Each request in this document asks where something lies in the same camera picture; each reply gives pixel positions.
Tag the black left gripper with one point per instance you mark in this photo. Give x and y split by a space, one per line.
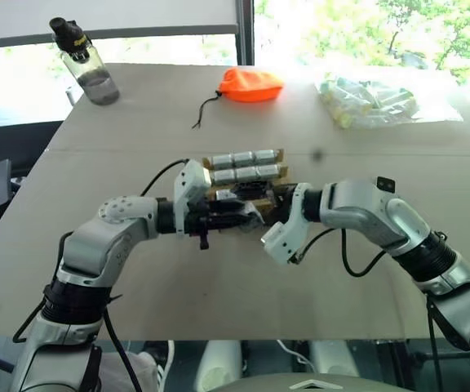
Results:
202 216

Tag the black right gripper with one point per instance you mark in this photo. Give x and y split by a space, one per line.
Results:
286 204

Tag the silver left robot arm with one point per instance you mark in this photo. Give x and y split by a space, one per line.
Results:
96 241

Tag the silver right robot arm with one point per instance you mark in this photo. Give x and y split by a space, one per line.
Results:
353 208

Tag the cardboard divider tray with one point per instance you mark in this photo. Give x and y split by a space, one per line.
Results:
286 173

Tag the clear plastic bag of batteries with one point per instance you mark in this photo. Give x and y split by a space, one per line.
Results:
373 102

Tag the white rounded robot leg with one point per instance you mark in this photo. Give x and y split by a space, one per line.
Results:
335 359
220 365

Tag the black and white sneaker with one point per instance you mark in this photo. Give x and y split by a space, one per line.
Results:
163 363

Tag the grey rounded shape with chevron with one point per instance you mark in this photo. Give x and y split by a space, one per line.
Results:
308 384

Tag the white trouser leg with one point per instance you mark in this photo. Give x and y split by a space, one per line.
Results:
133 373

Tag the clear bottle with black lid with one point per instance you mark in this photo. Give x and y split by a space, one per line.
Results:
92 73

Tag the white roller blind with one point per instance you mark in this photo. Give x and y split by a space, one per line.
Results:
96 16

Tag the small silver camera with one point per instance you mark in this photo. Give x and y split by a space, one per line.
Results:
269 172
226 176
245 159
248 174
223 161
267 157
225 194

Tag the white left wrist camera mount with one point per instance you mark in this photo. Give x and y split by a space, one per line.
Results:
188 183

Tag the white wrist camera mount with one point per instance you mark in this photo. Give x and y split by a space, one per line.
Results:
188 183
288 237

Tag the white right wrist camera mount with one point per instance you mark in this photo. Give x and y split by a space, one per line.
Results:
288 237

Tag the dark window frame post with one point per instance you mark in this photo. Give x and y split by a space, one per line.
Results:
245 32

